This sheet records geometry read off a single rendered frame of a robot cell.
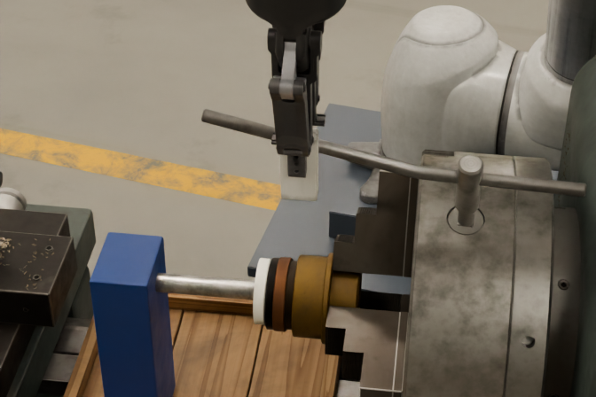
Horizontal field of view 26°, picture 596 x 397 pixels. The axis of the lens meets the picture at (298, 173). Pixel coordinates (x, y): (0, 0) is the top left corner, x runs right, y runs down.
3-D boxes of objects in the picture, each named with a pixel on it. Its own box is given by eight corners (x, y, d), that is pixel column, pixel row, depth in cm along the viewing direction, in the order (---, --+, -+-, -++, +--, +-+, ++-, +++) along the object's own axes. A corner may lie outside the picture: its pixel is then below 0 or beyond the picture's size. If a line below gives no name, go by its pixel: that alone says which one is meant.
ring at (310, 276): (364, 237, 132) (275, 229, 133) (356, 299, 125) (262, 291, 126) (362, 301, 138) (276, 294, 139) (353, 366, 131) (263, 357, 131)
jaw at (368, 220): (443, 270, 132) (451, 156, 131) (443, 281, 127) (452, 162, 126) (335, 261, 134) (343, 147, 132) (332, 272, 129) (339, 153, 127)
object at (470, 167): (476, 229, 121) (484, 154, 111) (474, 248, 119) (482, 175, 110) (452, 226, 121) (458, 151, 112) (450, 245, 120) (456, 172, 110)
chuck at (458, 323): (491, 265, 152) (519, 90, 127) (482, 521, 133) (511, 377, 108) (415, 259, 153) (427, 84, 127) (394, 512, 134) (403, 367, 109)
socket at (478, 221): (482, 224, 121) (485, 207, 119) (480, 253, 119) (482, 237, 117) (447, 220, 121) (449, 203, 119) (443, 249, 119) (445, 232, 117)
